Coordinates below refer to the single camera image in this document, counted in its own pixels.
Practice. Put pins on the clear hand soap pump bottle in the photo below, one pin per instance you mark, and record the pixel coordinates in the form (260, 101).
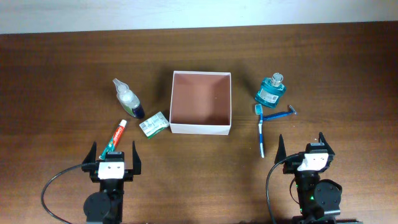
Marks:
(128, 100)

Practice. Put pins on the blue mouthwash bottle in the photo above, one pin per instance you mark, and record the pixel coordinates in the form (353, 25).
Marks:
(271, 90)

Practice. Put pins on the white green soap packet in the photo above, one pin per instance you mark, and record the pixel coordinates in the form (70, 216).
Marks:
(154, 125)

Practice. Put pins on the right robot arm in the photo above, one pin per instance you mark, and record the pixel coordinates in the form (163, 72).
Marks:
(319, 199)

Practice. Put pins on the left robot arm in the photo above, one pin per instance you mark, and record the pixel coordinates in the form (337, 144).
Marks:
(106, 205)

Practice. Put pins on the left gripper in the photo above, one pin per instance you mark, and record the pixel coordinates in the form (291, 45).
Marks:
(89, 164)

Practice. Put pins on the blue white toothbrush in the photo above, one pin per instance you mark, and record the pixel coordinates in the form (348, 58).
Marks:
(259, 112)

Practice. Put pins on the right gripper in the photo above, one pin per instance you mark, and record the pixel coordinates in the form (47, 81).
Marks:
(291, 165)

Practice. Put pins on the blue disposable razor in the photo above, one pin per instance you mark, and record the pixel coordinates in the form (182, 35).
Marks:
(280, 114)

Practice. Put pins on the white cardboard box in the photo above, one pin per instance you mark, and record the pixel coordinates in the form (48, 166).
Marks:
(201, 103)

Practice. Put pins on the red green toothpaste tube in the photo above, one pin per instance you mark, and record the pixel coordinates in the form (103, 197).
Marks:
(113, 142)

